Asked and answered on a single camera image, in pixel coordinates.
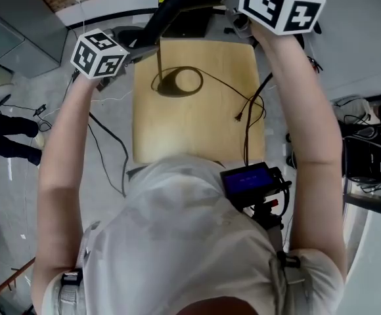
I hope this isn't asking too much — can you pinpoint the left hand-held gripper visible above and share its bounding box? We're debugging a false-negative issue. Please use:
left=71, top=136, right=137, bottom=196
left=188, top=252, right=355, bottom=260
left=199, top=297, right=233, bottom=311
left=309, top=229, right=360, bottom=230
left=70, top=26, right=160, bottom=80

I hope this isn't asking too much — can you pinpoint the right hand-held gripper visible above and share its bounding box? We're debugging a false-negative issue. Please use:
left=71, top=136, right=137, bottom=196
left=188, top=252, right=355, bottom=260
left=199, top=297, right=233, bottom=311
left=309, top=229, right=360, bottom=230
left=219, top=0, right=327, bottom=39

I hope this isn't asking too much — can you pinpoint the black desk lamp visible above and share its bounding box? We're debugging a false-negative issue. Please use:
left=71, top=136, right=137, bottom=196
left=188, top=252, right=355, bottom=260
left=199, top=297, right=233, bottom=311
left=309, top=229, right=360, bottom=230
left=134, top=0, right=226, bottom=98

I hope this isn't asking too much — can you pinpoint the person's right forearm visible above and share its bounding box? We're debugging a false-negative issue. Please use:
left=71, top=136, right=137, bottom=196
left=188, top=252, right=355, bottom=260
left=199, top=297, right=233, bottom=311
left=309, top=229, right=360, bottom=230
left=251, top=23, right=343, bottom=180

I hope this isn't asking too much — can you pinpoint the person's left forearm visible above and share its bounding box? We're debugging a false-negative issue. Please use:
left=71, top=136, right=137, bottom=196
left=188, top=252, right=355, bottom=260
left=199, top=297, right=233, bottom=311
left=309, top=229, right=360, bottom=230
left=37, top=73, right=102, bottom=209

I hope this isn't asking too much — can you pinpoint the black computer tower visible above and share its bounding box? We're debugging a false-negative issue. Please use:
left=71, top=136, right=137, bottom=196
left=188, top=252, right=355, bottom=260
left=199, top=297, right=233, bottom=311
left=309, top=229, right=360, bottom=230
left=159, top=0, right=213, bottom=39

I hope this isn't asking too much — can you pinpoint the silver refrigerator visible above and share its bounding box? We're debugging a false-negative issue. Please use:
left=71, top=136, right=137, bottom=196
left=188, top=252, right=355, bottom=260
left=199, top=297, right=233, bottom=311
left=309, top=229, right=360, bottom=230
left=0, top=0, right=68, bottom=78

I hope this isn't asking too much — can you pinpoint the white backpack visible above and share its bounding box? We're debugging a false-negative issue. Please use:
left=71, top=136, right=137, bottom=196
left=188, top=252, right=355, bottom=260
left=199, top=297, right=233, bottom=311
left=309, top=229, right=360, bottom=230
left=333, top=95, right=372, bottom=125

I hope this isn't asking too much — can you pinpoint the black waist monitor blue screen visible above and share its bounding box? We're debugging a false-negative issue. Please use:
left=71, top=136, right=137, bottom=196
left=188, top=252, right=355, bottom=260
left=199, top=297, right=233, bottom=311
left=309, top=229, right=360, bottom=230
left=219, top=161, right=292, bottom=232

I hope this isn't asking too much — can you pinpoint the person's white t-shirt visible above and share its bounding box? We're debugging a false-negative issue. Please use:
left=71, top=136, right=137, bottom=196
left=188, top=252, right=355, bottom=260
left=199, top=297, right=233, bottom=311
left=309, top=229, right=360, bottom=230
left=42, top=154, right=346, bottom=315

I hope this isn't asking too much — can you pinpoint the brown wooden stand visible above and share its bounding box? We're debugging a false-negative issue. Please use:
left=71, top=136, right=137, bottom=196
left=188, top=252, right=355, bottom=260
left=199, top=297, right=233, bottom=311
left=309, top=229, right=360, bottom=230
left=0, top=257, right=37, bottom=308

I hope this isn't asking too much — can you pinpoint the thin black cable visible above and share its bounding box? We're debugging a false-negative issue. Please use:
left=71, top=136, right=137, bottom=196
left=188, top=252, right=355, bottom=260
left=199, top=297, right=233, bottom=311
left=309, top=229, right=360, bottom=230
left=200, top=70, right=267, bottom=124

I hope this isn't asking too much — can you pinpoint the black data cable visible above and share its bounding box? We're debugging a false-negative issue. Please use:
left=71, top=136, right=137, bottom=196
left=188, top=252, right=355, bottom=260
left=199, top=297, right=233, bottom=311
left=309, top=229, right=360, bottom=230
left=87, top=112, right=129, bottom=198
left=242, top=72, right=274, bottom=164

